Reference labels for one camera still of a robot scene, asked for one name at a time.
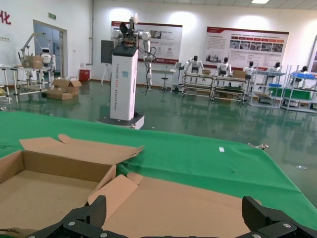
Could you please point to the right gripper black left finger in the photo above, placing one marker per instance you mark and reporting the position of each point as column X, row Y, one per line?
column 97, row 213

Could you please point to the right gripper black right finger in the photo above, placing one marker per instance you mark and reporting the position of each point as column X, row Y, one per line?
column 255, row 215

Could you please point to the open brown cardboard box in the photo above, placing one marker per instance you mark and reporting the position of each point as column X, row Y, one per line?
column 49, row 193
column 173, row 205

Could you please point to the cardboard box with round hole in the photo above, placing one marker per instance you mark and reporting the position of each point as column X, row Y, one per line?
column 33, row 62

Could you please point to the metal tablecloth clip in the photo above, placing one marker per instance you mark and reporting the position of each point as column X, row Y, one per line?
column 260, row 146

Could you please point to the green tablecloth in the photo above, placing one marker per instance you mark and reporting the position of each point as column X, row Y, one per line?
column 198, row 161

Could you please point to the white shelf rack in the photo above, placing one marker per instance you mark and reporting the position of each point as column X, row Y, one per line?
column 268, row 93
column 299, row 94

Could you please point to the white tower robot with arms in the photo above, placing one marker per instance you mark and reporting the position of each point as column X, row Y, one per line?
column 123, row 86

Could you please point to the open cardboard carton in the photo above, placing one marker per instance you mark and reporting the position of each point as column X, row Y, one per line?
column 65, row 85

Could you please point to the red bin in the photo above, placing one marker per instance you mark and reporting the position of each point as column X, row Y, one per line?
column 84, row 75

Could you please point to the white humanoid robot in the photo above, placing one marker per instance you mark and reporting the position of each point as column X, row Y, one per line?
column 225, row 67
column 195, row 64
column 249, row 70
column 304, row 70
column 274, row 69

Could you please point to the black round stool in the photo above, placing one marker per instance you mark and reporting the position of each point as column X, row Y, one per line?
column 164, row 79

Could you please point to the white pipe rack table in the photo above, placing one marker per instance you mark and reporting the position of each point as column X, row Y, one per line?
column 29, row 69

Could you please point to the white cabinet machine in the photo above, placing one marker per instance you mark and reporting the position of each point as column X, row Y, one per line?
column 178, row 74

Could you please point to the black screen on stand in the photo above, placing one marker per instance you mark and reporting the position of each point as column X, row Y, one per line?
column 107, row 50

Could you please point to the small white round-head robot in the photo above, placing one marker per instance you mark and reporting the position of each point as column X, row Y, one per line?
column 45, row 58

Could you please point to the green exit sign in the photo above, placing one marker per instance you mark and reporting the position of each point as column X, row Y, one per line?
column 52, row 16

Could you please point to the pipe frame workbench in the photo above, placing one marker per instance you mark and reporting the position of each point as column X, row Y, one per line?
column 198, row 85
column 230, row 89

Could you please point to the red white wall poster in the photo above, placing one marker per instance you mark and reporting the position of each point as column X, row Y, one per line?
column 168, row 42
column 314, row 54
column 247, row 37

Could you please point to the glass doorway with grey frame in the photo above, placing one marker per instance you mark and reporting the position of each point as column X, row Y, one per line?
column 58, row 42

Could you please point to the white wall pipe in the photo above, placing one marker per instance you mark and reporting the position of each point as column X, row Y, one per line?
column 91, row 32

